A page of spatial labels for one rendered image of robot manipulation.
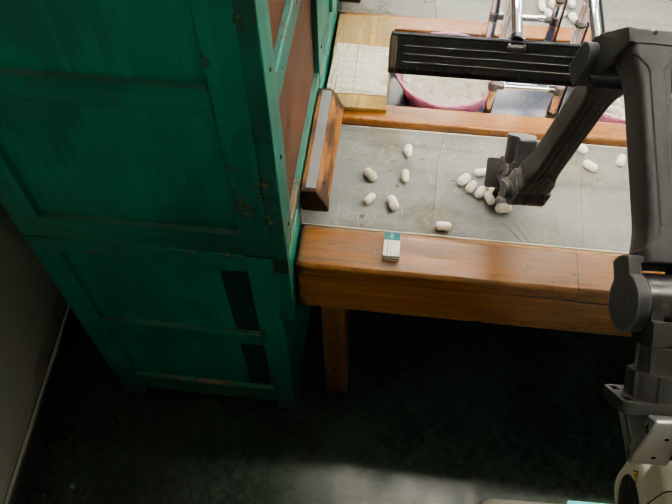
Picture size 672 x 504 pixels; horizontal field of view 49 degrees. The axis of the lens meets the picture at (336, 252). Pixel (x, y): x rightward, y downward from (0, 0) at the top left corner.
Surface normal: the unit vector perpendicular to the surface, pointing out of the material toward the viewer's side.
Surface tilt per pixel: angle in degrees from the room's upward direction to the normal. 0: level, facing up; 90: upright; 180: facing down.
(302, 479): 0
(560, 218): 0
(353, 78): 0
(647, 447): 82
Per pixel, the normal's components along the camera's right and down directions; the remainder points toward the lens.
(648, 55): 0.12, -0.21
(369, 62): -0.01, -0.54
